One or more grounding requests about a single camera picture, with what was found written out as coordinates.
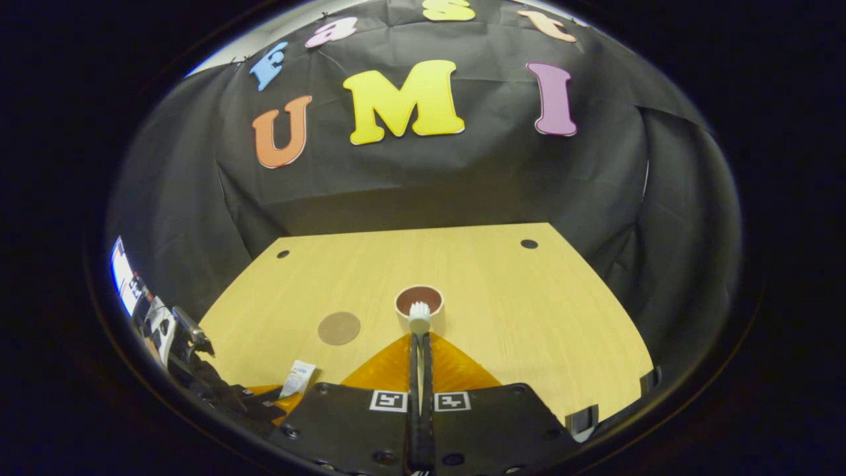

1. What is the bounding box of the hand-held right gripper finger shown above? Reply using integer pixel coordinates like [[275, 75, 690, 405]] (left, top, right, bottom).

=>
[[421, 333, 582, 476], [281, 333, 422, 476]]

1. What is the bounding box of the wooden desktop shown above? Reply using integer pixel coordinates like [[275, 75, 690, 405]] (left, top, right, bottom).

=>
[[198, 223, 655, 427]]

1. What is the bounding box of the wooden cup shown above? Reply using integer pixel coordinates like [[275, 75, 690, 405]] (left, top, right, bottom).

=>
[[395, 285, 445, 333]]

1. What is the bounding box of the round brown coaster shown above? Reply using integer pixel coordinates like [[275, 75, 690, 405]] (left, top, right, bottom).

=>
[[317, 311, 362, 346]]

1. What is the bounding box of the black backdrop cloth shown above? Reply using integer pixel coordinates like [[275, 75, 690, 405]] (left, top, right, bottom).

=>
[[106, 0, 744, 397]]

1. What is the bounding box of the computer monitor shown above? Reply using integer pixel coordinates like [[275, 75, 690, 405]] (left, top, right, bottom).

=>
[[111, 237, 145, 317]]

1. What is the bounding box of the pale green toothbrush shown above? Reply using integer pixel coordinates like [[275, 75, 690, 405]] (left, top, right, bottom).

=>
[[408, 301, 432, 404]]

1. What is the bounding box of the white toothpaste tube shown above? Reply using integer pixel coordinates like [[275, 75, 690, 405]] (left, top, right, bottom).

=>
[[279, 360, 317, 399]]

